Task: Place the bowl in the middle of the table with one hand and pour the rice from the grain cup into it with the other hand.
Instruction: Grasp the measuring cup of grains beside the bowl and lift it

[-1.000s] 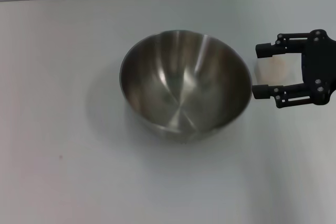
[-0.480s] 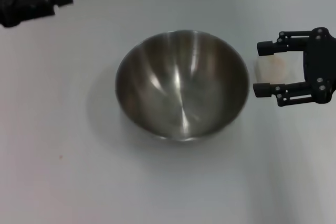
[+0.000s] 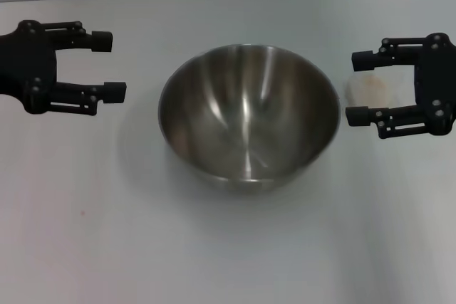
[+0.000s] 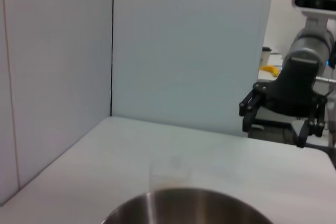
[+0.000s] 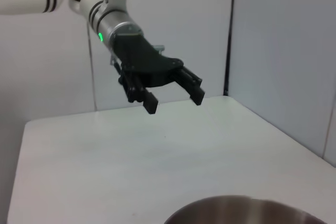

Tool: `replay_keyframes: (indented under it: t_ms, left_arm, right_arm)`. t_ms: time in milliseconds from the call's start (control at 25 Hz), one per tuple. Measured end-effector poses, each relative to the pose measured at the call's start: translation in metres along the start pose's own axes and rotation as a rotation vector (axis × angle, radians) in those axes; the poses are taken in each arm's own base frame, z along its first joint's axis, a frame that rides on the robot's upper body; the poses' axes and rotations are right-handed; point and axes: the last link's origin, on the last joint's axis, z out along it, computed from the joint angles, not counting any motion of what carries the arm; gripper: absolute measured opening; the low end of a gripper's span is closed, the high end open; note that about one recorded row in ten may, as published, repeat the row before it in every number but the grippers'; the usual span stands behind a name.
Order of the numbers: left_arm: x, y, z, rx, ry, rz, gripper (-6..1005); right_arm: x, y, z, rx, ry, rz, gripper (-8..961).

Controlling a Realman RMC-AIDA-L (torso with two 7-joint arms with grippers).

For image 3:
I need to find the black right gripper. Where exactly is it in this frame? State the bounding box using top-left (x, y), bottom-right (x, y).
top-left (345, 32), bottom-right (456, 140)

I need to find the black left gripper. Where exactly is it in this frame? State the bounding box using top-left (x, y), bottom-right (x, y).
top-left (0, 19), bottom-right (128, 117)

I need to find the clear plastic measuring cup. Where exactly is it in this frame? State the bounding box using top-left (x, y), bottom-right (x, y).
top-left (343, 70), bottom-right (410, 109)

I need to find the stainless steel mixing bowl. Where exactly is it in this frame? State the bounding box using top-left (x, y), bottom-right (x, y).
top-left (157, 43), bottom-right (340, 194)

